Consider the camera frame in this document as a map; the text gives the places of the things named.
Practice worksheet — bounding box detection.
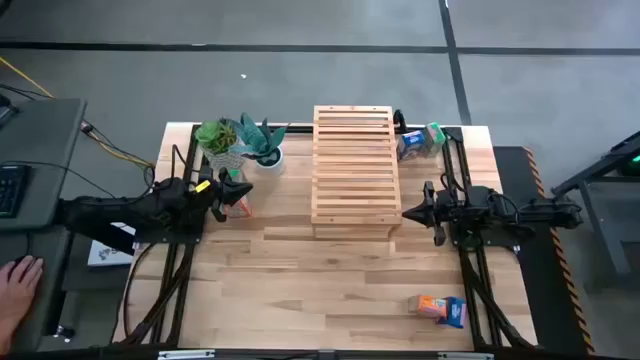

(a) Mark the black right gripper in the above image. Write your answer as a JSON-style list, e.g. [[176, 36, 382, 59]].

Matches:
[[402, 180, 469, 248]]

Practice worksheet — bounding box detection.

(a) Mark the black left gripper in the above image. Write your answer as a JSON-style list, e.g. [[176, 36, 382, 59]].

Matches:
[[193, 167, 254, 224]]

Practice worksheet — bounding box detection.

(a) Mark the small blue red cereal box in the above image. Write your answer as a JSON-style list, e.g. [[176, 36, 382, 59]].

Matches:
[[396, 129, 427, 161]]

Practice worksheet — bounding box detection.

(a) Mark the green Apple Jacks cereal box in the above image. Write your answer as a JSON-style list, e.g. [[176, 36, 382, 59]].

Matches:
[[423, 121, 447, 157]]

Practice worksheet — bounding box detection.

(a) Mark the small orange cereal box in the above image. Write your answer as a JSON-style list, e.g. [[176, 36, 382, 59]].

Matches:
[[407, 294, 449, 320]]

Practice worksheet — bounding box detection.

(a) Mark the green cereal box nutrition label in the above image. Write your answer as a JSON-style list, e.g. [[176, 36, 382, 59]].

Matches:
[[222, 168, 254, 219]]

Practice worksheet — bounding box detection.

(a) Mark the wooden slatted shelf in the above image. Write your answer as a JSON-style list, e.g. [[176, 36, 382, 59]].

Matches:
[[310, 104, 404, 241]]

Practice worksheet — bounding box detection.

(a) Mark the succulent in white faceted pot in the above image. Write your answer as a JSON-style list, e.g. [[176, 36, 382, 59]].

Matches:
[[193, 118, 247, 171]]

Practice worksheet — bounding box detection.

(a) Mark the snake plant in white pot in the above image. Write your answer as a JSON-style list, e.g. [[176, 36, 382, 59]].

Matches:
[[230, 112, 291, 176]]

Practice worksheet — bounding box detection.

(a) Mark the black hazard-striped floor mat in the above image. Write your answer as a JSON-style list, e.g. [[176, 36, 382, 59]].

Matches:
[[492, 144, 597, 355]]

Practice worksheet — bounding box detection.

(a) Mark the white printed box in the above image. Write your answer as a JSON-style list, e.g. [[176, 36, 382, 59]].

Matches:
[[87, 222, 137, 267]]

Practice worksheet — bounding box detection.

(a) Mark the grey metal stand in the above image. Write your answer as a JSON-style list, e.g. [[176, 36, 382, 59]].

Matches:
[[551, 130, 640, 294]]

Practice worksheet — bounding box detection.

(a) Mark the dark grey side desk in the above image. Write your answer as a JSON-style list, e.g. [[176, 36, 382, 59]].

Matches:
[[0, 224, 72, 352]]

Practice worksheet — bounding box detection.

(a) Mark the black keyboard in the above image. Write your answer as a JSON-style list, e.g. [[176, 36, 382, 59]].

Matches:
[[0, 163, 32, 220]]

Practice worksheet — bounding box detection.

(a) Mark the person's hand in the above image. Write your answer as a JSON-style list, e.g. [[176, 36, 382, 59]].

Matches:
[[0, 254, 45, 354]]

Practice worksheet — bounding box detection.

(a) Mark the black right rig frame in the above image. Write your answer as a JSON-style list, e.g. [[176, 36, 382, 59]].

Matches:
[[439, 125, 539, 351]]

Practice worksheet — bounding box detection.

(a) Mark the black rig frame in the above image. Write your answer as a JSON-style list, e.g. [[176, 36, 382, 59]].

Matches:
[[119, 123, 206, 346], [439, 125, 539, 351]]

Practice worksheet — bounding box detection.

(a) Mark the black left rig frame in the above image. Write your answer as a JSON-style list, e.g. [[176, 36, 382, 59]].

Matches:
[[119, 123, 206, 346]]

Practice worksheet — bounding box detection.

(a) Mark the silver table bracket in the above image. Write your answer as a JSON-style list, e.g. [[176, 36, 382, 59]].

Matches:
[[158, 349, 217, 360], [437, 351, 495, 360]]

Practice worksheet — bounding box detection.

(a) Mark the yellow cable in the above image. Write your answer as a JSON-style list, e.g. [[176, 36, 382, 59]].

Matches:
[[0, 55, 156, 169]]

